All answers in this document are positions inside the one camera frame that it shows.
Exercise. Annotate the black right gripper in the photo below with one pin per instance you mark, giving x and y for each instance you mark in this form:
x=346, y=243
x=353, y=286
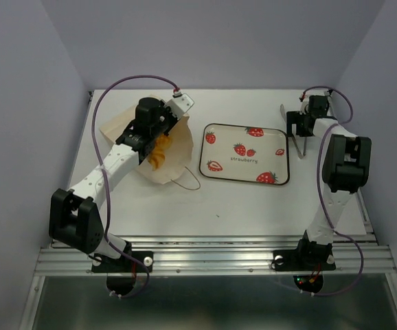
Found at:
x=294, y=117

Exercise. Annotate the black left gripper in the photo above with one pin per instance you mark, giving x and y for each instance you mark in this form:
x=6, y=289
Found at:
x=167, y=111

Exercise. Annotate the fake croissant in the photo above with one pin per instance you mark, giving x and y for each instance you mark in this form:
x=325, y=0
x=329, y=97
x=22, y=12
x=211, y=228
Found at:
x=157, y=157

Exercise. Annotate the beige paper bag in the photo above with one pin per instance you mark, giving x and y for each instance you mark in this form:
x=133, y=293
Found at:
x=177, y=157

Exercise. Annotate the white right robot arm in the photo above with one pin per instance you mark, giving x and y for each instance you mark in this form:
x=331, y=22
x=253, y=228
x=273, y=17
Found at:
x=313, y=241

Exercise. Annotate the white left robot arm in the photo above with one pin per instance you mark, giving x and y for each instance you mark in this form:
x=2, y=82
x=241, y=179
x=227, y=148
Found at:
x=74, y=217

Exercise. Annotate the strawberry print tray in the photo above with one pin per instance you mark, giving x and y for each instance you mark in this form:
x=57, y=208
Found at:
x=245, y=154

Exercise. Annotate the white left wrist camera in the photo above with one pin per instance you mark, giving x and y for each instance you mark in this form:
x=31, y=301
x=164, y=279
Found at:
x=180, y=104

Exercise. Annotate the aluminium table edge rail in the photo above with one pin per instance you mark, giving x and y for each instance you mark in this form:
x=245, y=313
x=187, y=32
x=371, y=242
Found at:
x=365, y=213

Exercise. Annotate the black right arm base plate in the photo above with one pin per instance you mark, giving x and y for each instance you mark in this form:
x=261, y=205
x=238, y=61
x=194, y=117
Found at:
x=294, y=261

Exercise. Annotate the aluminium front frame rails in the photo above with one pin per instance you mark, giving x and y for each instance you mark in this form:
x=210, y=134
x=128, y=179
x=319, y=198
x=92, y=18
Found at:
x=220, y=256

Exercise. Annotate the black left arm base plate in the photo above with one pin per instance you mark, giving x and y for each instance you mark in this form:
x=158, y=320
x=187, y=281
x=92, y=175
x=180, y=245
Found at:
x=105, y=265

